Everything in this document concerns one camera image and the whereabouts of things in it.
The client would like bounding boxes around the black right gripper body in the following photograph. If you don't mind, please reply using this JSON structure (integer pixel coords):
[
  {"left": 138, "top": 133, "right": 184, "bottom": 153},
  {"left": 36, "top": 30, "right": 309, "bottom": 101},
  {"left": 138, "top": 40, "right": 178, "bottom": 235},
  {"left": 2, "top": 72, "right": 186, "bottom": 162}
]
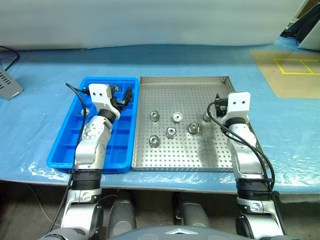
[{"left": 214, "top": 97, "right": 229, "bottom": 119}]

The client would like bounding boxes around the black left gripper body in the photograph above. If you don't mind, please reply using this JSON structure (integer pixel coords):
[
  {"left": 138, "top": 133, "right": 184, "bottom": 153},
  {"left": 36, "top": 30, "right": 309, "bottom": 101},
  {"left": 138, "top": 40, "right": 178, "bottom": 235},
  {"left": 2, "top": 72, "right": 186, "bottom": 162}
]
[{"left": 107, "top": 84, "right": 126, "bottom": 111}]

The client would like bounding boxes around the blue plastic compartment tray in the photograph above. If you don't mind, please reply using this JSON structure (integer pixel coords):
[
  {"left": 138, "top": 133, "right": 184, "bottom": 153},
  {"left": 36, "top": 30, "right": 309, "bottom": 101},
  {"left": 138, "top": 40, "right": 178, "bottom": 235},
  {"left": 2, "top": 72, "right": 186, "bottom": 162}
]
[{"left": 46, "top": 76, "right": 140, "bottom": 175}]

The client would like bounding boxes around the perforated metal tray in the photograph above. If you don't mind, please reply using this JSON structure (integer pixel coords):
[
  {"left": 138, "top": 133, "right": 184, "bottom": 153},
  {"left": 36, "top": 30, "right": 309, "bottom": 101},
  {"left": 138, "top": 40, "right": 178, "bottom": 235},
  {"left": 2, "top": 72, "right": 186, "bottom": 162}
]
[{"left": 131, "top": 75, "right": 263, "bottom": 173}]

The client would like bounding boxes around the brown cardboard mat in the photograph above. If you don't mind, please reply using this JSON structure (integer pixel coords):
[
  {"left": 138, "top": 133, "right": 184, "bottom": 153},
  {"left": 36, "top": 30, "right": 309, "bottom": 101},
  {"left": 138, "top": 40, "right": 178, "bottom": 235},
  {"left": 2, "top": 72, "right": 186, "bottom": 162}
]
[{"left": 249, "top": 49, "right": 320, "bottom": 100}]

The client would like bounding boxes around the blue plastic table cover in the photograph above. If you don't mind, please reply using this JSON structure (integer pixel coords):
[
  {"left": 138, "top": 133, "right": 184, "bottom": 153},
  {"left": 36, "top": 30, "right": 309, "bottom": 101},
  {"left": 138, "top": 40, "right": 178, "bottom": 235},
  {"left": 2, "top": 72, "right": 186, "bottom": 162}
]
[{"left": 0, "top": 43, "right": 320, "bottom": 196}]

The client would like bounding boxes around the grey vented metal device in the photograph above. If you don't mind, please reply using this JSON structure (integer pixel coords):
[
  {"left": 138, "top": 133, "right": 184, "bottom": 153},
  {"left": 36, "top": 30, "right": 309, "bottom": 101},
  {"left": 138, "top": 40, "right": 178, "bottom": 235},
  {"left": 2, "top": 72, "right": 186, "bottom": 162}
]
[{"left": 0, "top": 65, "right": 25, "bottom": 101}]

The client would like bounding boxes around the dark grey rounded shape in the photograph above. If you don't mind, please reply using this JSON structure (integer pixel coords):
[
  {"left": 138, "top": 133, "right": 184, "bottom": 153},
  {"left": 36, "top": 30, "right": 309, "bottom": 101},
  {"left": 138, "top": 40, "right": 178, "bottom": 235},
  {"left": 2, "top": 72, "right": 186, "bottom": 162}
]
[
  {"left": 109, "top": 193, "right": 138, "bottom": 238},
  {"left": 174, "top": 196, "right": 211, "bottom": 229}
]

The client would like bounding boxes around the black bag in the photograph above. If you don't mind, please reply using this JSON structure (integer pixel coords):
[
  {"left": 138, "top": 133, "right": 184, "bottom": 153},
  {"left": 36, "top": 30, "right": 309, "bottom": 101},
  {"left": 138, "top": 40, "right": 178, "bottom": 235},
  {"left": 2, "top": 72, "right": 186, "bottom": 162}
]
[{"left": 279, "top": 12, "right": 316, "bottom": 47}]

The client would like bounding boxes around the white leaning panel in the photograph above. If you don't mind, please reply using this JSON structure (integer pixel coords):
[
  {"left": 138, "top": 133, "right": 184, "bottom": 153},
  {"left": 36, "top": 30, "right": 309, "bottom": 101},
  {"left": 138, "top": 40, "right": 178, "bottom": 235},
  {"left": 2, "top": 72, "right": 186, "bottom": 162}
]
[{"left": 297, "top": 19, "right": 320, "bottom": 50}]

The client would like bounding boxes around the grey robot torso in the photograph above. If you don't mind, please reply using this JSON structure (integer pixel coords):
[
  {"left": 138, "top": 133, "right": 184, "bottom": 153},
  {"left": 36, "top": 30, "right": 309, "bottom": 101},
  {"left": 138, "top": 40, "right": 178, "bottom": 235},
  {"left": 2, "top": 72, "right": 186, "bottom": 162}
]
[{"left": 107, "top": 224, "right": 238, "bottom": 240}]

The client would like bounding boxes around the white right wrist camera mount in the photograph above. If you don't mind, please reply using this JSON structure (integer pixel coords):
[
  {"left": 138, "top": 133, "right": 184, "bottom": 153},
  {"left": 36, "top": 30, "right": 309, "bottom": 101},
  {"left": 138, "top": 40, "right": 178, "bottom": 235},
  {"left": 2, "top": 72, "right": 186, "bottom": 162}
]
[{"left": 223, "top": 91, "right": 251, "bottom": 123}]

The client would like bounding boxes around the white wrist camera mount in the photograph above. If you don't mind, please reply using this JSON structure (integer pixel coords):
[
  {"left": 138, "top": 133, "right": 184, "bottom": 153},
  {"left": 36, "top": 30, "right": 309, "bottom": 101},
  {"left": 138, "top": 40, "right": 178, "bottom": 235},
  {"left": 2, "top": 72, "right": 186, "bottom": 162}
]
[
  {"left": 223, "top": 91, "right": 251, "bottom": 123},
  {"left": 88, "top": 83, "right": 121, "bottom": 118}
]

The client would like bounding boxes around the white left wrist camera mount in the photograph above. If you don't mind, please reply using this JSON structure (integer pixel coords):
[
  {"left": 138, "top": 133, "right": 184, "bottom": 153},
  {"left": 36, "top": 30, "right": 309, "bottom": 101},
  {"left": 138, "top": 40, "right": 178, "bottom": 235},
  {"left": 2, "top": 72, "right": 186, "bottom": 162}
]
[{"left": 88, "top": 83, "right": 121, "bottom": 118}]

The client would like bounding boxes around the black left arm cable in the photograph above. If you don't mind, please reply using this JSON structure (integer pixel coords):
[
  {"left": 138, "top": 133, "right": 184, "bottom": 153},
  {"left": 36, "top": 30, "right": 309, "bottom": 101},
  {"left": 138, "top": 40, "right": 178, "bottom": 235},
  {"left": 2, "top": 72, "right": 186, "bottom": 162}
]
[{"left": 47, "top": 82, "right": 91, "bottom": 235}]

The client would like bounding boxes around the thin black cable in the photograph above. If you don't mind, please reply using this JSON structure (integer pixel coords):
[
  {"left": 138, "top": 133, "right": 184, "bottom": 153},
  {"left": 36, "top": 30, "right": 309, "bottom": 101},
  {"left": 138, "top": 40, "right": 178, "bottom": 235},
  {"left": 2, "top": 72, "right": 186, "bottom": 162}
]
[{"left": 0, "top": 46, "right": 21, "bottom": 72}]

